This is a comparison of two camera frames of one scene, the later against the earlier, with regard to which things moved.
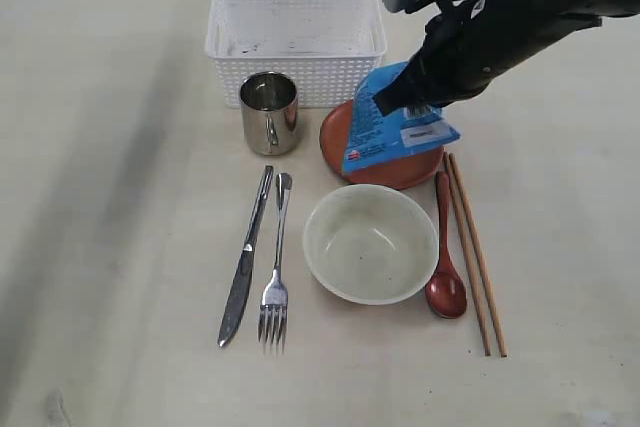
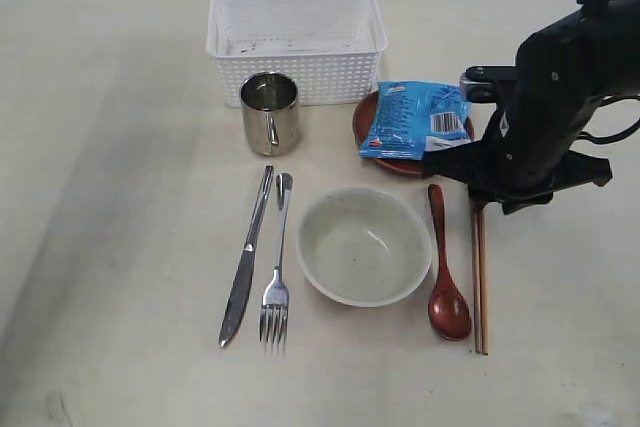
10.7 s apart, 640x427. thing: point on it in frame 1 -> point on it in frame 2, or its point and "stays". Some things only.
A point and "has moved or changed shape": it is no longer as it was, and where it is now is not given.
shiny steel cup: x=269 y=107 stays
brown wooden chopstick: x=478 y=256 -> x=483 y=237
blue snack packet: x=374 y=137 has moved or changed shape
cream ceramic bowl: x=371 y=244 stays
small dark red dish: x=399 y=174 -> x=470 y=131
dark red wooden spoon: x=446 y=294 has moved or changed shape
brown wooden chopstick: x=473 y=274 -> x=476 y=272
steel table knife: x=241 y=284 stays
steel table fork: x=274 y=307 stays
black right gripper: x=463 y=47 -> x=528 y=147
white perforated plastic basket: x=328 y=38 stays
